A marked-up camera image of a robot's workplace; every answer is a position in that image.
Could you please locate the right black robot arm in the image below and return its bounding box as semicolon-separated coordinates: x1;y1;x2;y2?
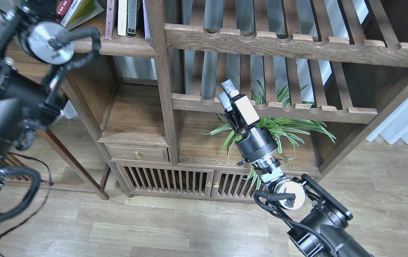
218;80;370;257

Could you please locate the dark brown book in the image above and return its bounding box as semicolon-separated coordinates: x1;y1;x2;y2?
104;0;118;40

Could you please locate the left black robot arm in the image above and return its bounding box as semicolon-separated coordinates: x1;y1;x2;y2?
0;0;101;223

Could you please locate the wooden side table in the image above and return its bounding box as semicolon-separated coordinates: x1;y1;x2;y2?
4;37;110;200

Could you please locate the green spider plant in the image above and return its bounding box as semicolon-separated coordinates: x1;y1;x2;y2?
200;80;336;189

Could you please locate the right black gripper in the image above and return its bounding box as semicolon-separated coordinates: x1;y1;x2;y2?
218;79;262;138

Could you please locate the dark green upright book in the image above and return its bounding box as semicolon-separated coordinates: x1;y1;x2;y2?
126;0;142;37

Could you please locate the dark wooden bookshelf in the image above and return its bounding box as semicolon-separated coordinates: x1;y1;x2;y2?
65;0;408;201

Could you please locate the yellow green book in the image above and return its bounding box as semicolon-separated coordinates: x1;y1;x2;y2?
59;0;104;30

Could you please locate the white upright book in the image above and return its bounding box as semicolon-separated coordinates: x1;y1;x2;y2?
117;0;128;36

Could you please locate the pale upright book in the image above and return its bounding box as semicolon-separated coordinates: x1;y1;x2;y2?
142;0;151;40

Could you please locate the red book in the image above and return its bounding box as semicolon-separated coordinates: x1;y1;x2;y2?
56;0;73;16

